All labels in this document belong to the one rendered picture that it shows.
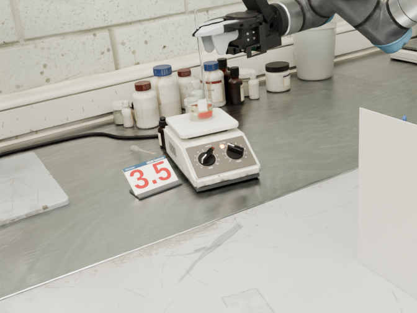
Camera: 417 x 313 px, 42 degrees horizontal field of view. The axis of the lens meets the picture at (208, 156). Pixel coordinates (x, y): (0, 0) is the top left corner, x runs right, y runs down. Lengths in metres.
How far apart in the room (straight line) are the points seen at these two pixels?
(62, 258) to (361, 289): 0.44
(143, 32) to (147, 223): 0.71
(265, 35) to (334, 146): 0.27
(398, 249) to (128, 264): 0.37
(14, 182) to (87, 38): 0.47
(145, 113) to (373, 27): 0.55
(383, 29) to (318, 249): 0.55
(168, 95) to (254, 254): 0.66
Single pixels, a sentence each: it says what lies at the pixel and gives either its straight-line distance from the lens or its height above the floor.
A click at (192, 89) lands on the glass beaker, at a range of 1.05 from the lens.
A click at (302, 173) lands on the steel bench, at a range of 1.03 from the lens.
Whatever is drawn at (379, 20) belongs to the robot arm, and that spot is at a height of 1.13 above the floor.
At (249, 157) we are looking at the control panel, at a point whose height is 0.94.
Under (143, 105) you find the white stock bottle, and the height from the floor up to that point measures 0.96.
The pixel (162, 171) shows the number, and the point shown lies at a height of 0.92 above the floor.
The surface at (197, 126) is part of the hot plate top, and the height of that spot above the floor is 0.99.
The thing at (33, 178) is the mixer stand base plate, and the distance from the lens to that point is 1.15.
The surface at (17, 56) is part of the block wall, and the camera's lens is 1.41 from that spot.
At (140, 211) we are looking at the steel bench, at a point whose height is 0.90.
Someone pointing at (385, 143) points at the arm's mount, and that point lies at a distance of 0.67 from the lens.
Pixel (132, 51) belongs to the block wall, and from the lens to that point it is 1.49.
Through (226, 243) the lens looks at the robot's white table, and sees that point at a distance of 0.83.
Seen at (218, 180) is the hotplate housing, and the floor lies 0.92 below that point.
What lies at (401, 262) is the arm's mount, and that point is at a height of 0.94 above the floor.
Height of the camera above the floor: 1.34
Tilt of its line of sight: 23 degrees down
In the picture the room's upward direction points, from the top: 6 degrees counter-clockwise
